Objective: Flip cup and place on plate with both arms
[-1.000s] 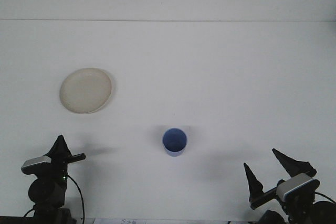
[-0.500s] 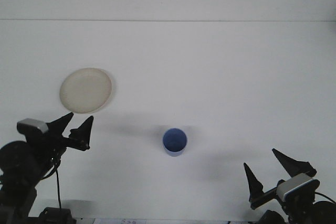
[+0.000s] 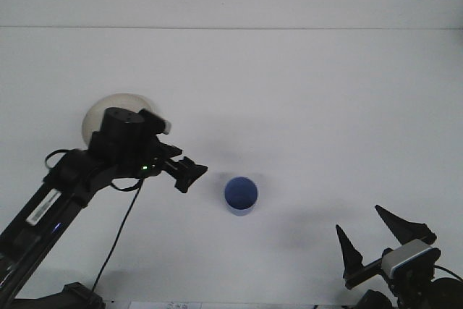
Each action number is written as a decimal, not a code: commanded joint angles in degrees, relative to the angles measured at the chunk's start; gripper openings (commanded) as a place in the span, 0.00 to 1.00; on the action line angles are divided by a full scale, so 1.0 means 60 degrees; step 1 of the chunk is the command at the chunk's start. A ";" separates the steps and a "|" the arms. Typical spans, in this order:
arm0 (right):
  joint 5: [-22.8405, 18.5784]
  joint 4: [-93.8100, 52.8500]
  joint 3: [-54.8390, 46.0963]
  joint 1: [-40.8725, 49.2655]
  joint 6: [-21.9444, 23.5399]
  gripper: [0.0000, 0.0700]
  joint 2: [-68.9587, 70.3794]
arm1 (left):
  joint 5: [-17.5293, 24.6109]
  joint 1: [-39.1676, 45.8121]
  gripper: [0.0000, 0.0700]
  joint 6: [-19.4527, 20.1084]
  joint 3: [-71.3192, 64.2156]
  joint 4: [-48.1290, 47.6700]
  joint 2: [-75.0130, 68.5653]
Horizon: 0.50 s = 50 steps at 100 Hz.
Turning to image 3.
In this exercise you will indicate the pale round plate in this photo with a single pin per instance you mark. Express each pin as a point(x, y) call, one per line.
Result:
point(119, 101)

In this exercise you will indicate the pale blue cup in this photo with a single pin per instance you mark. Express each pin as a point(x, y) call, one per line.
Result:
point(241, 193)

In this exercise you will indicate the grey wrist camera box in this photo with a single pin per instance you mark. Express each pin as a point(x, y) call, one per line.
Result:
point(159, 121)
point(405, 254)

